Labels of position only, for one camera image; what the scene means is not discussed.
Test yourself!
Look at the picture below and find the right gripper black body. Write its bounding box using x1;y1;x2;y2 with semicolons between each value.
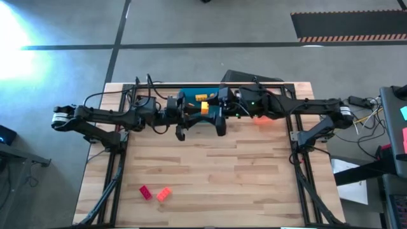
226;85;268;118

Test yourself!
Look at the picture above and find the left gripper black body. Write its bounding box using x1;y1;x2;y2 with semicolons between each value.
165;106;188;128

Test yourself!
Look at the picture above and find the coral red toy brick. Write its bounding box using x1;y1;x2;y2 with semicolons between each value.
156;186;173;202

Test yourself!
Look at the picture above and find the crimson toy brick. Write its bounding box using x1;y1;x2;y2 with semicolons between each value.
139;185;153;201

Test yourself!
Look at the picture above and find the blue plastic bin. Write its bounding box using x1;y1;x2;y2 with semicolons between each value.
178;87;230;125

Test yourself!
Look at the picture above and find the translucent pink plastic bin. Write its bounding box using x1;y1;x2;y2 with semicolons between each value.
249;88;278;126

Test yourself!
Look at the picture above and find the black floor tape line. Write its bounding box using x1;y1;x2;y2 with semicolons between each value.
104;0;132;84

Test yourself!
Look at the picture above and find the black power strip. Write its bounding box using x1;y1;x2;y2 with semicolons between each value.
347;95;373;109

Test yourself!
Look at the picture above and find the black hazard-striped floor mat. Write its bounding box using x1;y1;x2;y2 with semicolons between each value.
290;9;407;43

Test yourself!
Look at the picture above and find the black desk beam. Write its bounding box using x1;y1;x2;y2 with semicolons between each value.
333;158;398;187

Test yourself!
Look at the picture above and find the white paper sheet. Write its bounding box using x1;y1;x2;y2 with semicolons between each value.
330;158;369;206

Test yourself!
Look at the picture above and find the dark grey desk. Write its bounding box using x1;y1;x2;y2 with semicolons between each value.
379;85;407;179

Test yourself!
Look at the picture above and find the black object on desk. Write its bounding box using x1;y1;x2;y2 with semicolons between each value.
391;83;407;101

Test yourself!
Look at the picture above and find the grey side desk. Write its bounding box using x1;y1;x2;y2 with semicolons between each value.
0;142;52;229

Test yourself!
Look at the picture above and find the black device with blue light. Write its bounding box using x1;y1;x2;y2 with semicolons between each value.
0;124;18;147

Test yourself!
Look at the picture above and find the dark laptop with keyboard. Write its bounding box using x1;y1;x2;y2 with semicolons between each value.
381;173;407;229

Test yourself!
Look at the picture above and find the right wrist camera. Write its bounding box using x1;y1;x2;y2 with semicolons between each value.
219;85;237;108

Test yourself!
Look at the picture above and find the black aluminium rig frame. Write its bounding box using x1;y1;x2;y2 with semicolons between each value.
72;83;346;228

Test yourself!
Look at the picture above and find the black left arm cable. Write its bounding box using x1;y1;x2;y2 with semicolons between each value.
83;73;169;111

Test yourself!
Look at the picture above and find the yellow cable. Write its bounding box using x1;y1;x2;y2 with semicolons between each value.
352;107;385;125

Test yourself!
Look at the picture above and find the black cable bundle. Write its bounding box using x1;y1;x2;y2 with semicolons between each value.
333;95;385;162

